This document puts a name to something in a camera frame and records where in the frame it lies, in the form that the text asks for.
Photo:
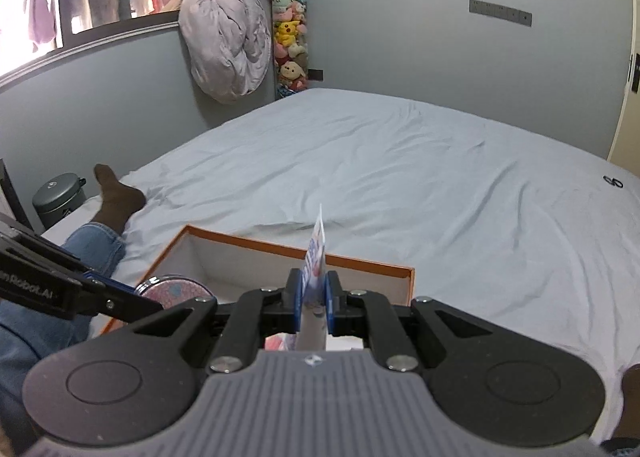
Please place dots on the small dark wall socket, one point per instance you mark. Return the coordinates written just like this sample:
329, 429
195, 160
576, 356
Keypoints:
315, 73

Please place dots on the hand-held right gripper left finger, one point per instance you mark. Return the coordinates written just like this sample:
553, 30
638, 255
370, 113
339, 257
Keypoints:
294, 302

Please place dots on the bundled pale quilt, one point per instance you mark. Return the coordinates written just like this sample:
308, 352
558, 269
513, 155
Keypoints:
225, 37

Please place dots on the grey bed sheet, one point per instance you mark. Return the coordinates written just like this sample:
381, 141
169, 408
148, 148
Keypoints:
400, 177

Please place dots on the window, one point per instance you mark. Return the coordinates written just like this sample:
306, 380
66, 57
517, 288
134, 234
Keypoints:
63, 12

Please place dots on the hanging column of plush toys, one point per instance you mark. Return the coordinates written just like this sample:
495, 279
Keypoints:
289, 32

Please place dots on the person's left leg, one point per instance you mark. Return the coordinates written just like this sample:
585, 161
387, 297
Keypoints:
95, 242

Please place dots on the person's left brown sock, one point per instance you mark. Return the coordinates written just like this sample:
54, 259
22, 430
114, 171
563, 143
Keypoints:
117, 199

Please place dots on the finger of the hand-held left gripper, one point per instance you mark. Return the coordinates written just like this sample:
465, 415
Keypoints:
107, 283
115, 304

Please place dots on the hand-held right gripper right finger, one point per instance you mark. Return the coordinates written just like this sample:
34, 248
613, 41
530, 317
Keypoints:
332, 304

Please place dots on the grey wall socket panel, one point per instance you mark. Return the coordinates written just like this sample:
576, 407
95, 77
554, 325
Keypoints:
500, 12

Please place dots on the cream door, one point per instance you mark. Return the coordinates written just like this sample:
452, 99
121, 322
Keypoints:
627, 137

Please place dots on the pink round mirror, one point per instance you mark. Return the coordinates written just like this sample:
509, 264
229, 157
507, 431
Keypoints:
175, 289

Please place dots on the orange cardboard box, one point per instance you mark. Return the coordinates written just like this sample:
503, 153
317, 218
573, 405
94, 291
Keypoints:
225, 252

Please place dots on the white floral cream tube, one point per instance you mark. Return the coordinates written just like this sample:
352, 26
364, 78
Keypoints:
316, 257

